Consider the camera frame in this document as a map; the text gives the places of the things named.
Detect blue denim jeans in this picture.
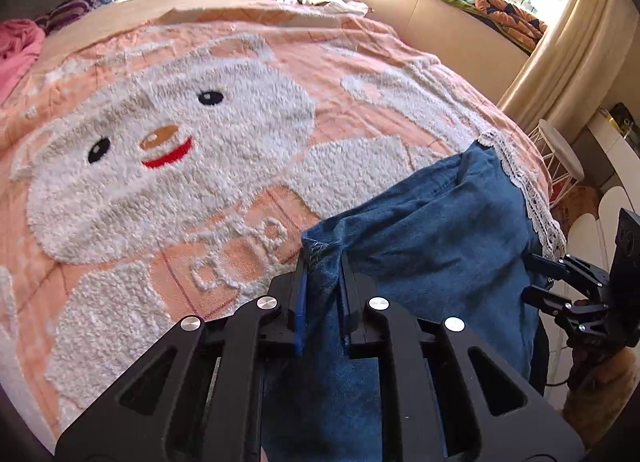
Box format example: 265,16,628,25
262,131,568,462

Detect peach bear print blanket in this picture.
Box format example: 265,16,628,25
0,0,568,448

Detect person's right forearm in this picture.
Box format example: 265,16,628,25
562,345,638,448

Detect white round wire side table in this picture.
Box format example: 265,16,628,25
525,118,586,203

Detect grey white garment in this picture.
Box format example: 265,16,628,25
277,0,371,16

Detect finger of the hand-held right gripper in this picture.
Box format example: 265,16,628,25
526,252,609,289
520,286,609,329

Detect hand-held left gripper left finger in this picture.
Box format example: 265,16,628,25
54,255,311,462

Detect beige curtain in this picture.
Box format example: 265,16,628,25
497,0,640,128

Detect white scalloped cabinet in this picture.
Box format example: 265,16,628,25
567,186,632,263

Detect striped purple pillow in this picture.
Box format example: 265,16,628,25
35,0,101,34

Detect white desk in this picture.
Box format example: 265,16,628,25
587,110,640,188

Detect dark item on desk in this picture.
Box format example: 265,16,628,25
612,102,637,135

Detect cream bed sheet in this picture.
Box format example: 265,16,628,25
90,0,371,29

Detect pink duvet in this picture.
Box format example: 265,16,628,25
0,18,47,104

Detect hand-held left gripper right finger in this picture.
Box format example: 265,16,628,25
340,252,586,462

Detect orange striped blanket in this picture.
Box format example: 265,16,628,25
474,0,548,54

